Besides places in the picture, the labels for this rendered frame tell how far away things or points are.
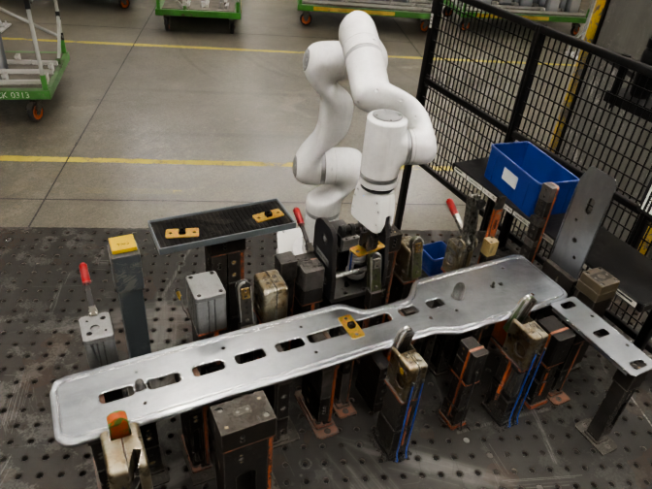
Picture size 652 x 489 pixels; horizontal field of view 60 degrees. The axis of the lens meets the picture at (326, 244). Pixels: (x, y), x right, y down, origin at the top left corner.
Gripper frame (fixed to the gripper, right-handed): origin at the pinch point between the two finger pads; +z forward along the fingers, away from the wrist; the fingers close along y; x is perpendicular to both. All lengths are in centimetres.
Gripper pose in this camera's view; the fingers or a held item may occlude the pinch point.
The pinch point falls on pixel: (369, 240)
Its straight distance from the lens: 135.4
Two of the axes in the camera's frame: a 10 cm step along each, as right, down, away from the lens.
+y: 5.8, 5.2, -6.3
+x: 8.1, -3.0, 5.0
